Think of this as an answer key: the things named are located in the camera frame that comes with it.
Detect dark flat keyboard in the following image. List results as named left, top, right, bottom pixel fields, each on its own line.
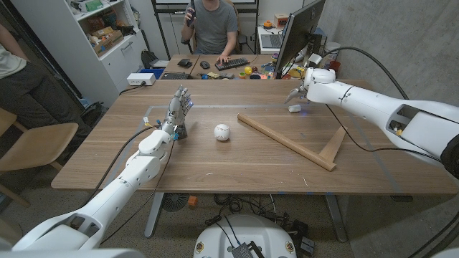
left=159, top=72, right=193, bottom=80

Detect black office chair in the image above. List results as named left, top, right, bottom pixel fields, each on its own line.
left=181, top=30, right=249, bottom=54

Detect black keyboard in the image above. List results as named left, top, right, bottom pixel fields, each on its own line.
left=214, top=57, right=251, bottom=72

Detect white baseball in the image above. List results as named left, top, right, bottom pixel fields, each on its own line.
left=214, top=123, right=231, bottom=142

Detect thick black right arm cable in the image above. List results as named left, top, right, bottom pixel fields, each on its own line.
left=321, top=46, right=410, bottom=100

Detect white power box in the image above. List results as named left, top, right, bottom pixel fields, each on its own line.
left=126, top=72, right=156, bottom=87

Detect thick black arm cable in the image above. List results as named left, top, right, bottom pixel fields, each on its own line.
left=77, top=124, right=158, bottom=211
left=321, top=46, right=410, bottom=100

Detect black box on torso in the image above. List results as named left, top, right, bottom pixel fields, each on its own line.
left=231, top=241, right=266, bottom=258

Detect grey laptop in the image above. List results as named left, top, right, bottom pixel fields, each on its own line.
left=260, top=24, right=288, bottom=49

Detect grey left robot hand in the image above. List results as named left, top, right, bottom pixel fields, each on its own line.
left=160, top=85, right=194, bottom=140

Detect green box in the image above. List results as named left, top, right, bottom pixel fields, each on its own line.
left=84, top=0, right=105, bottom=12

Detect white side table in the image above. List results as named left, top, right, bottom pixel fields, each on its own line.
left=257, top=24, right=288, bottom=54

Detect white shelf cabinet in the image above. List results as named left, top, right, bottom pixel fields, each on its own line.
left=10, top=0, right=150, bottom=108

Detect brown cardboard box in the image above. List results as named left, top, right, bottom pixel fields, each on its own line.
left=92, top=29, right=125, bottom=58

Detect standing person dark trousers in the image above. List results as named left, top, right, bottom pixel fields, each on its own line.
left=0, top=24, right=93, bottom=137

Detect dark phone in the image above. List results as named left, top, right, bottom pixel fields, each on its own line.
left=186, top=0, right=197, bottom=28

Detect blue plastic bin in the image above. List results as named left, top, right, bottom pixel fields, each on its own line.
left=138, top=67, right=166, bottom=80

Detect wooden angle frame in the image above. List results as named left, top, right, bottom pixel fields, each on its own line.
left=237, top=113, right=348, bottom=172

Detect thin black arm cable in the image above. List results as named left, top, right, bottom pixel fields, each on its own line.
left=100, top=138, right=176, bottom=245
left=325, top=103, right=444, bottom=164

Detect black floor bag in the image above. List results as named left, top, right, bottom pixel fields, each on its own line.
left=79, top=101, right=105, bottom=128

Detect white bucket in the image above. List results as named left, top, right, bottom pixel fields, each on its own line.
left=324, top=42, right=341, bottom=62

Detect black backpack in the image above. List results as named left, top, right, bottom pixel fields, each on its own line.
left=141, top=49, right=159, bottom=69

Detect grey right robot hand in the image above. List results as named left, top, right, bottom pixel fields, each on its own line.
left=285, top=85, right=309, bottom=105

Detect black computer monitor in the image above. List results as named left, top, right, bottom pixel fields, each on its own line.
left=273, top=0, right=327, bottom=80

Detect white robot torso base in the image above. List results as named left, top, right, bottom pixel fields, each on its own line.
left=193, top=214, right=298, bottom=258

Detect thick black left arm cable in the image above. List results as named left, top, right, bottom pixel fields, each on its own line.
left=77, top=124, right=158, bottom=211

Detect grey table leg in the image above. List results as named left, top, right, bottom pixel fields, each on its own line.
left=325, top=194, right=348, bottom=243
left=143, top=192, right=165, bottom=239

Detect tangle of black floor cables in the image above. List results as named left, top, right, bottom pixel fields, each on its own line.
left=204, top=193, right=316, bottom=257

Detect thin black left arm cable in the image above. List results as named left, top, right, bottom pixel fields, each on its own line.
left=100, top=138, right=176, bottom=245

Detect wooden office desk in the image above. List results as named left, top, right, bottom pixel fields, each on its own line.
left=163, top=53, right=313, bottom=80

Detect small wooden box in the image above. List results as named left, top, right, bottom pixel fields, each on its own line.
left=273, top=13, right=290, bottom=29

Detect light wooden chair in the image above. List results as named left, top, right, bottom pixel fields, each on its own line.
left=0, top=107, right=79, bottom=209

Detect round black fan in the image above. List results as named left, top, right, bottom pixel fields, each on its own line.
left=161, top=192, right=190, bottom=213

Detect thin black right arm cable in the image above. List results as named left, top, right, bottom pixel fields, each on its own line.
left=325, top=103, right=444, bottom=164

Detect seated person grey t-shirt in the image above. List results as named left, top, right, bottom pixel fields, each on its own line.
left=181, top=0, right=240, bottom=65

